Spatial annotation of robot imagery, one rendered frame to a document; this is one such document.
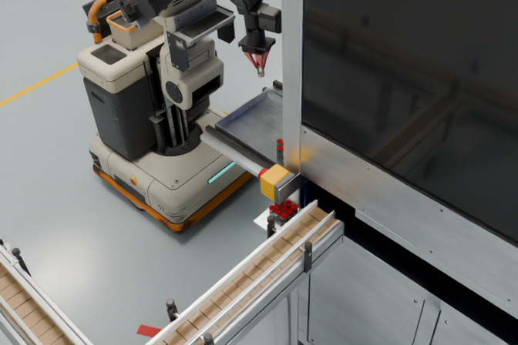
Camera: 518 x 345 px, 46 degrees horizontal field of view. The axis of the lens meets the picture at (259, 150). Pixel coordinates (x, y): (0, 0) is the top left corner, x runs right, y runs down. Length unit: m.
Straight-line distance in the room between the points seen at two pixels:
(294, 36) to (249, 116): 0.73
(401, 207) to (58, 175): 2.22
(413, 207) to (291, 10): 0.55
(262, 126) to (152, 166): 0.91
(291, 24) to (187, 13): 0.93
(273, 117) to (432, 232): 0.82
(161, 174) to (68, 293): 0.66
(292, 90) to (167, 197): 1.30
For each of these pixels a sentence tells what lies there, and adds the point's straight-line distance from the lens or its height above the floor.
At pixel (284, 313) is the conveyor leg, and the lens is 1.86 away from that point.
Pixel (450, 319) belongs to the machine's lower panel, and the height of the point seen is 0.82.
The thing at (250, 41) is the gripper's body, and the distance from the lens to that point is 1.86.
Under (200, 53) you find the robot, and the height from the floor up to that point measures 0.87.
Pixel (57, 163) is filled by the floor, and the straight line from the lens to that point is 3.45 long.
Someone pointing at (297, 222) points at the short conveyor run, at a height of 0.95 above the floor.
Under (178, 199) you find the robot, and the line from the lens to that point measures 2.72.
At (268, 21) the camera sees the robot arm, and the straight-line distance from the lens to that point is 1.78.
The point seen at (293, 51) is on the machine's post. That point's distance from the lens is 1.48.
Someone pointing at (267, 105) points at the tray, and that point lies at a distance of 2.18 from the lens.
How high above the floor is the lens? 2.26
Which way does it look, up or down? 43 degrees down
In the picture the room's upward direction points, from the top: 3 degrees counter-clockwise
